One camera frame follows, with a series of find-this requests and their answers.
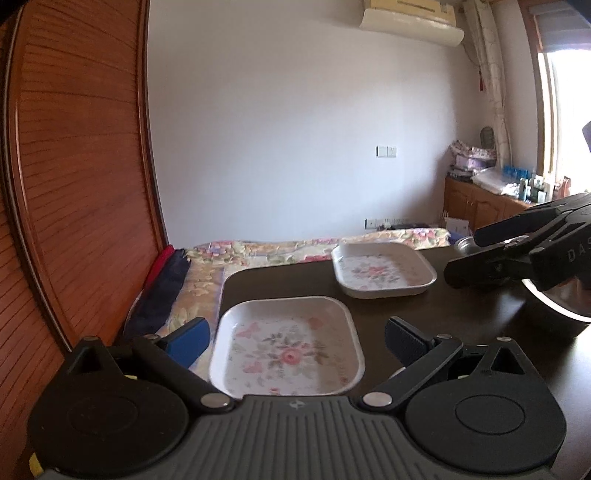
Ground stack of books and papers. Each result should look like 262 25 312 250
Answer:
447 140 497 182

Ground wall socket strip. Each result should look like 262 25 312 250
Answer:
363 218 411 230

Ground clear plastic bag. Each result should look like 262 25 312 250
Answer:
472 168 519 198

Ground floral square plate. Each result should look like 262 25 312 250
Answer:
331 242 438 299
208 296 366 399

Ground floral bed quilt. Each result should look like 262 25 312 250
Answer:
156 228 449 378

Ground white wall switch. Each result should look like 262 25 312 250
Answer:
376 146 398 158

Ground window with wooden frame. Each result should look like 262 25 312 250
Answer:
518 1 590 195

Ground bottles on cabinet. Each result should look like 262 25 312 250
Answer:
502 166 572 204

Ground white cardboard box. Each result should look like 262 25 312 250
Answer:
444 217 472 238

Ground wooden louvred wardrobe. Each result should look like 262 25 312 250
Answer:
1 1 166 479

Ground large steel bowl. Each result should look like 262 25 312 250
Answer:
455 235 590 325

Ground red folded blanket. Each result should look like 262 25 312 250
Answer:
143 245 175 291

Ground floral curtain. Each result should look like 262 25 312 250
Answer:
463 0 512 168

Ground wooden side cabinet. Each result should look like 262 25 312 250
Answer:
443 177 531 232

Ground dark blue blanket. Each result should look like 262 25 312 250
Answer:
122 249 190 339

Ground white air conditioner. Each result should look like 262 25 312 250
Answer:
360 0 465 47

